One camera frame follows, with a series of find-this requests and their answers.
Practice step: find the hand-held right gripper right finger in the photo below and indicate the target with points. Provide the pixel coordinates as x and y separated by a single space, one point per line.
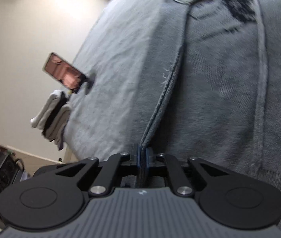
152 157

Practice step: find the smartphone with pink screen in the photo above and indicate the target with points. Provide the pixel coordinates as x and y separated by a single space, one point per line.
63 72

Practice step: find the grey knit sweater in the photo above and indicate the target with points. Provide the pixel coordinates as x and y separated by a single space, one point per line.
217 91

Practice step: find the bed with grey sheet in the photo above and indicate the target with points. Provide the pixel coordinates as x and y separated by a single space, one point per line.
120 67

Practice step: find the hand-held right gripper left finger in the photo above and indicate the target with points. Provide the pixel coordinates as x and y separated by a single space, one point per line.
138 156

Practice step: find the stack of folded white clothes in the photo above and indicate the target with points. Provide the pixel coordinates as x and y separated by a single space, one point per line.
43 114

